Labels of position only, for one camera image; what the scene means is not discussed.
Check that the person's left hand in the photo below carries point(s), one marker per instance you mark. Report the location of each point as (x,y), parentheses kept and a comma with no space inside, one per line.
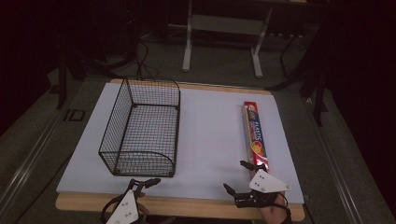
(142,202)

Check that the red plastic wrap box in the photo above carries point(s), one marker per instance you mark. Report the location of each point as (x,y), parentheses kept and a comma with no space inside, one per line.
(256,137)

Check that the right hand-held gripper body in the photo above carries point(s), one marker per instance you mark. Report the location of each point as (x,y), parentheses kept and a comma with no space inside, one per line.
(266,185)

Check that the black stand leg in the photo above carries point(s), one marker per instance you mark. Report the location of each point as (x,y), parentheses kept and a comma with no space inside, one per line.
(61,84)
(320,99)

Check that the black floor bracket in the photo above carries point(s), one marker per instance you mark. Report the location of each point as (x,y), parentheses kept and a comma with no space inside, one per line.
(74,115)

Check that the white metal stand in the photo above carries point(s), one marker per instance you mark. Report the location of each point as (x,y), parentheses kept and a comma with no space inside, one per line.
(224,28)

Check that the white table mat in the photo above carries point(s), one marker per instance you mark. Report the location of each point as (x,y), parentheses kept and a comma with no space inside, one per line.
(211,137)

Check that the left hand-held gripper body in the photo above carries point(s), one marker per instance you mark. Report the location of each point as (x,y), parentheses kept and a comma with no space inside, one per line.
(126,208)

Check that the person's right hand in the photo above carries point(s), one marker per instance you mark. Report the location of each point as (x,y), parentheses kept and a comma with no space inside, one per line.
(272,214)

